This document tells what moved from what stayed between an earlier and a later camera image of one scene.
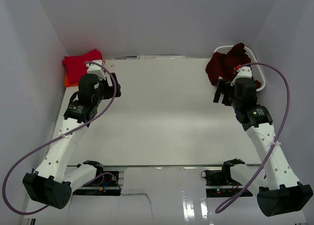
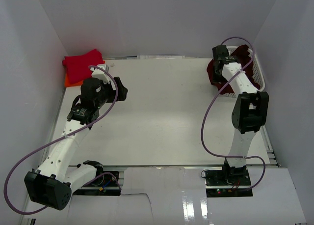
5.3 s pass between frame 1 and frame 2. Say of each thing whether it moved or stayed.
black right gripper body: moved
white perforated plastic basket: stayed
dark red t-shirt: stayed
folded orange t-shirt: stayed
